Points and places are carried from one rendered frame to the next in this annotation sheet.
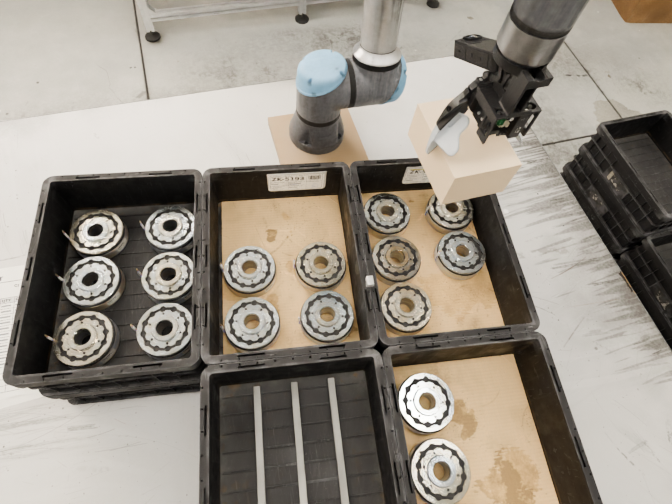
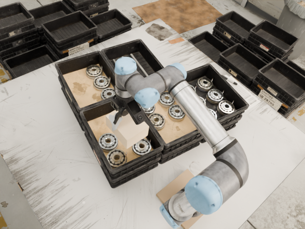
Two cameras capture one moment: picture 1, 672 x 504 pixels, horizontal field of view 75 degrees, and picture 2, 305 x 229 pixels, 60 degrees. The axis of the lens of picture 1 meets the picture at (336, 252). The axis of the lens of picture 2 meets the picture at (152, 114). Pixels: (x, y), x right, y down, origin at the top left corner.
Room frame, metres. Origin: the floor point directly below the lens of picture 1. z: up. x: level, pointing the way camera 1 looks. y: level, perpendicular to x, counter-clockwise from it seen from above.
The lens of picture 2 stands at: (1.19, -0.34, 2.10)
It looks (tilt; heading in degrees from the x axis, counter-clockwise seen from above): 54 degrees down; 157
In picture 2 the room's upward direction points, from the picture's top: 10 degrees clockwise
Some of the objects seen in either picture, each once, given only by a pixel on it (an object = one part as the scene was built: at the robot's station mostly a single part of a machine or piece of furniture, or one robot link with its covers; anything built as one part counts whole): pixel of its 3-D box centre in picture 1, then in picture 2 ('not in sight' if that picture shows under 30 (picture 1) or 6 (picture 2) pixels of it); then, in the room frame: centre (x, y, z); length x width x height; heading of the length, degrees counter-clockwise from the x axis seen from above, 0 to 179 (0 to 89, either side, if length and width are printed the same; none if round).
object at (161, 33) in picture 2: not in sight; (158, 31); (-0.59, 0.33, 0.71); 0.22 x 0.19 x 0.01; 25
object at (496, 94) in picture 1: (506, 90); (123, 100); (0.52, -0.19, 1.24); 0.09 x 0.08 x 0.12; 25
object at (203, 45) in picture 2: not in sight; (207, 53); (-0.73, 0.97, 0.26); 0.40 x 0.30 x 0.23; 25
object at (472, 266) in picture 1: (461, 252); (108, 141); (0.47, -0.26, 0.86); 0.10 x 0.10 x 0.01
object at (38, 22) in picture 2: not in sight; (53, 27); (-1.27, -0.57, 0.31); 0.40 x 0.30 x 0.34; 115
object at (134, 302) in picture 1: (126, 276); (207, 97); (0.29, 0.38, 0.87); 0.40 x 0.30 x 0.11; 16
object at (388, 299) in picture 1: (406, 306); not in sight; (0.33, -0.15, 0.86); 0.10 x 0.10 x 0.01
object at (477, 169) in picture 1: (460, 148); (126, 125); (0.54, -0.18, 1.09); 0.16 x 0.12 x 0.07; 25
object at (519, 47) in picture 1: (533, 35); (124, 88); (0.52, -0.19, 1.32); 0.08 x 0.08 x 0.05
